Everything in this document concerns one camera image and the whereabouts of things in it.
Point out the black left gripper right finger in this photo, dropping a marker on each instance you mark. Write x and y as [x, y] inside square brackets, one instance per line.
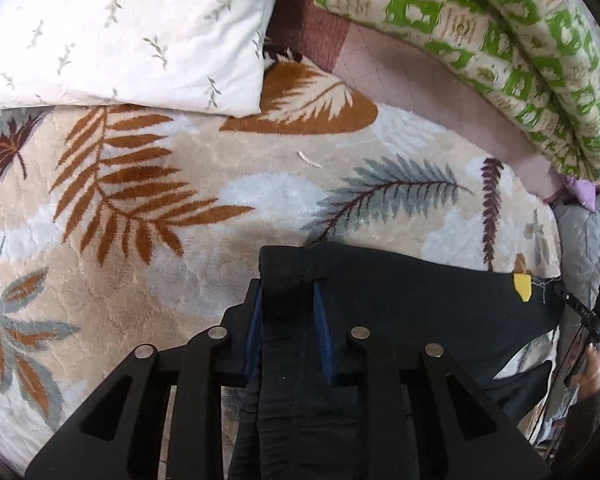
[418, 413]

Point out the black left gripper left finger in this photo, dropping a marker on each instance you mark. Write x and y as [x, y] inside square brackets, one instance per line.
[156, 397]

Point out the black pants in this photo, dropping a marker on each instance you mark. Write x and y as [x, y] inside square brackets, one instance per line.
[294, 425]

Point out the person's right hand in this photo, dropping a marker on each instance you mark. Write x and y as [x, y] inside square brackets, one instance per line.
[588, 381]

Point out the yellow patch on pants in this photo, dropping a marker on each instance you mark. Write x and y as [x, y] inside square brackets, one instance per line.
[523, 286]

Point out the grey quilted mat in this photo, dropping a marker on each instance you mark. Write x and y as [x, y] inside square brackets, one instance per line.
[579, 231]

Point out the purple cloth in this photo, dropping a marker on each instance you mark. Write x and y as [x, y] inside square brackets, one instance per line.
[575, 191]

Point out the beige leaf-pattern plush blanket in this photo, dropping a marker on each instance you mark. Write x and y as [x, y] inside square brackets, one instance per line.
[121, 224]

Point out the green and cream quilt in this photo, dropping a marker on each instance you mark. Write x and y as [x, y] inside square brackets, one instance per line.
[536, 61]

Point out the small white lint scrap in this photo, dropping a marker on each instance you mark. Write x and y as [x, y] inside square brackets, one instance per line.
[309, 161]

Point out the white leaf-print pillow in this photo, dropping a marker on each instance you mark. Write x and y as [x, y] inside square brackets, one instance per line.
[202, 56]

